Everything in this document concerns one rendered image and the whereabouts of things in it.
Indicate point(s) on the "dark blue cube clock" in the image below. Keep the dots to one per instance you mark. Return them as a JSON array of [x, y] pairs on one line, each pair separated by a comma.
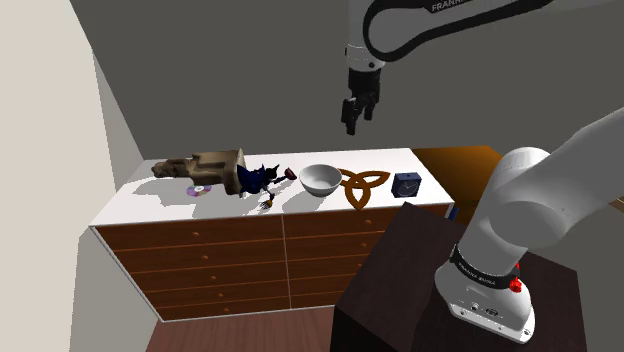
[[405, 185]]

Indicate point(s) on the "dark blue cat figure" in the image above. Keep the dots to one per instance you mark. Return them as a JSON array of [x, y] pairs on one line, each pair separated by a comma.
[[257, 179]]

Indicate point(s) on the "shiny compact disc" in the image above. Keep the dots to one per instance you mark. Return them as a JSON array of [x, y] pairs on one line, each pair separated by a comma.
[[199, 190]]

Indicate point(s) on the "dark robot stand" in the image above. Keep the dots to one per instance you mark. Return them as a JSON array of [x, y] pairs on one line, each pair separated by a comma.
[[390, 273]]

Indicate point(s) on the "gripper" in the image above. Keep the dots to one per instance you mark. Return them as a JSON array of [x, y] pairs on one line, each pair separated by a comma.
[[363, 82]]

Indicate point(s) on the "orange-brown furniture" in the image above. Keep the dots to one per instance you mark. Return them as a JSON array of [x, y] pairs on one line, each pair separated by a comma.
[[458, 170]]

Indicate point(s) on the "brown knot-shaped trivet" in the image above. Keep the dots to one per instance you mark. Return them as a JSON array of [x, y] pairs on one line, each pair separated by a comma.
[[360, 187]]

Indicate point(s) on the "brown chest of drawers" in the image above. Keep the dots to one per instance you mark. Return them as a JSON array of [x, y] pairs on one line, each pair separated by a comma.
[[234, 263]]

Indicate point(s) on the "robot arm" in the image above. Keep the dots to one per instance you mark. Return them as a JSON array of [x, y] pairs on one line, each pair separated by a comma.
[[516, 195]]

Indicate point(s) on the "tan stone statue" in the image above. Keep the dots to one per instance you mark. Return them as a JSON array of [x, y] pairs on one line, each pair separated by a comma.
[[214, 168]]

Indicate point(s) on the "white bowl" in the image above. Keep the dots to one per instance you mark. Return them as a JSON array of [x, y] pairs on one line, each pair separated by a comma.
[[320, 179]]

